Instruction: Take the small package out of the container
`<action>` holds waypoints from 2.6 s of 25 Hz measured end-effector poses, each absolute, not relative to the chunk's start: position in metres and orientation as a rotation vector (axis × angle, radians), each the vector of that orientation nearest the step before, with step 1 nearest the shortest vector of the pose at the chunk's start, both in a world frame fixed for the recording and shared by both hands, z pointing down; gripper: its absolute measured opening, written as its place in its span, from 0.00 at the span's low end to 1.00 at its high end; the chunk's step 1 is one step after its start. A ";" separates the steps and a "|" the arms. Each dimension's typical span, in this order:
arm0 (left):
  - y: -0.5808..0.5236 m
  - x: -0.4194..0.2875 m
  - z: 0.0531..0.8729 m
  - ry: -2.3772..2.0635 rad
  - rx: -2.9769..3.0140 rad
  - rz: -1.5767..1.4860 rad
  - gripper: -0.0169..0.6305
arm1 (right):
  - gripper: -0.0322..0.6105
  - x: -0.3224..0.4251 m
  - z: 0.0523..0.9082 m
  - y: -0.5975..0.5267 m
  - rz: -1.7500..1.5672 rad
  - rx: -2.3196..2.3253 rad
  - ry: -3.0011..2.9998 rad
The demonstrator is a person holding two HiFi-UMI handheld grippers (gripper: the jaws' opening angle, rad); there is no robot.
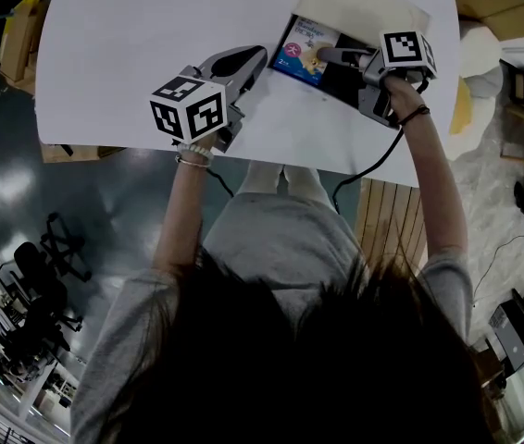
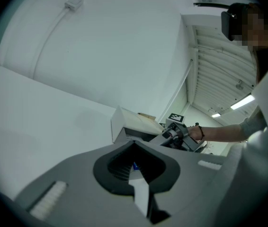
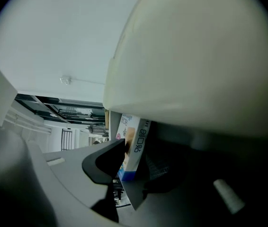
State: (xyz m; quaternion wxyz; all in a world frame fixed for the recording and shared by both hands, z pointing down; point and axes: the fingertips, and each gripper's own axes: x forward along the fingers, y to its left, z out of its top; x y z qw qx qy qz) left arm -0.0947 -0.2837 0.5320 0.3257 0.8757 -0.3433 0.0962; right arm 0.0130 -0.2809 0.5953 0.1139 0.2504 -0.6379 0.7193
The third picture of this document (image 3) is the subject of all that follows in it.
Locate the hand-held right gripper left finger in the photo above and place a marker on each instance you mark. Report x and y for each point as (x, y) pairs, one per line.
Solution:
(105, 159)

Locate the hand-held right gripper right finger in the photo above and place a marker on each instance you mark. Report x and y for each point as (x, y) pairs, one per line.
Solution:
(162, 188)

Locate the blue printed packet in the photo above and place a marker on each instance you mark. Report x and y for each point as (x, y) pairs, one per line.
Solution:
(134, 131)

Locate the grey drawer box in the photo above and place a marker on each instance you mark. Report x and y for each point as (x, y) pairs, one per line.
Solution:
(195, 55)

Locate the black metal grid rack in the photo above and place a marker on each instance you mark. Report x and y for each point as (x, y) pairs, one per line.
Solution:
(67, 139)

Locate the white wall conduit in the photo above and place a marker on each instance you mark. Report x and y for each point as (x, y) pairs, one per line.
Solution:
(89, 81)

